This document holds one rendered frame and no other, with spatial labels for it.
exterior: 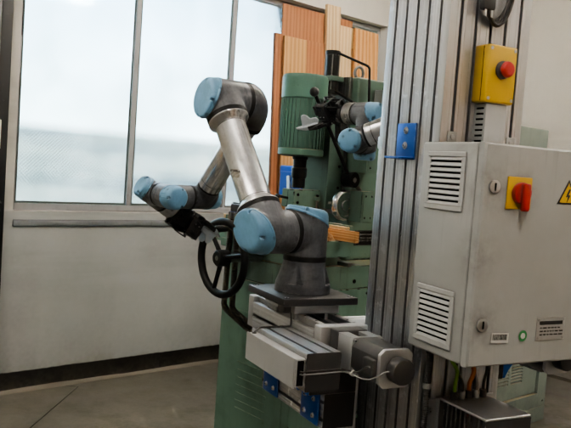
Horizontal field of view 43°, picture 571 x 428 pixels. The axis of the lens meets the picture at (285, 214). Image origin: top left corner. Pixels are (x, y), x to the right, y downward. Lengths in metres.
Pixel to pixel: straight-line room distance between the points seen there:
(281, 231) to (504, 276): 0.57
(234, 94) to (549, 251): 0.92
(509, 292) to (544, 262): 0.11
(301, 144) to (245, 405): 1.01
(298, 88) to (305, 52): 1.67
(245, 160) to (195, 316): 2.34
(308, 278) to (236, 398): 1.09
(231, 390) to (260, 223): 1.24
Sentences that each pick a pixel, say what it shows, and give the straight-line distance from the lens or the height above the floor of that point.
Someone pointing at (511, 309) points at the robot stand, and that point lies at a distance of 1.65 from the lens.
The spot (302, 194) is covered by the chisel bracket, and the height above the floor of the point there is 1.05.
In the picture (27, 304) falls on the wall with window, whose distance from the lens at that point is 3.70.
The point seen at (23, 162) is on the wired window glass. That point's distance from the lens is 3.68.
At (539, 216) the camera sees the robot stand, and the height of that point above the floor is 1.08.
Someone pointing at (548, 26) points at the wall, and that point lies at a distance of 4.90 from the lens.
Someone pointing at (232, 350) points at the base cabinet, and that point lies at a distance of 2.92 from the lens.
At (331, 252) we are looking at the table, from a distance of 2.62.
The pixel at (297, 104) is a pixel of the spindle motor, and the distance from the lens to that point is 2.77.
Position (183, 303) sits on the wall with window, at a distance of 4.13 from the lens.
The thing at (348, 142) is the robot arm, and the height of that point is 1.24.
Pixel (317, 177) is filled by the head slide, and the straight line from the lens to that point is 2.88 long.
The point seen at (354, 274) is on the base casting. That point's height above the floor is 0.76.
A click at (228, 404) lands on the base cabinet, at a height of 0.21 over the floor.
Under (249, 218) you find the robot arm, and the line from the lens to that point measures 1.84.
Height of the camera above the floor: 1.15
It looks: 4 degrees down
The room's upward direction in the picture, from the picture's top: 4 degrees clockwise
